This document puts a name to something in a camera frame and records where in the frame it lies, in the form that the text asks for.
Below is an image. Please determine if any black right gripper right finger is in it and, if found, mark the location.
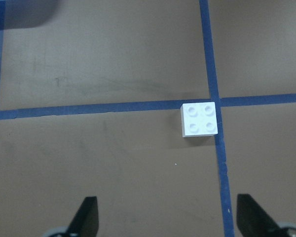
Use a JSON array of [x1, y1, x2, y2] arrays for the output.
[[237, 194, 283, 237]]

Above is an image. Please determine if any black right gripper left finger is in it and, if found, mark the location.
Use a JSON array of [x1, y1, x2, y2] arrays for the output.
[[64, 197, 99, 237]]

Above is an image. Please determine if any white building block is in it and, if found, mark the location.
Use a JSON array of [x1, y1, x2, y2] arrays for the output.
[[180, 102, 218, 137]]

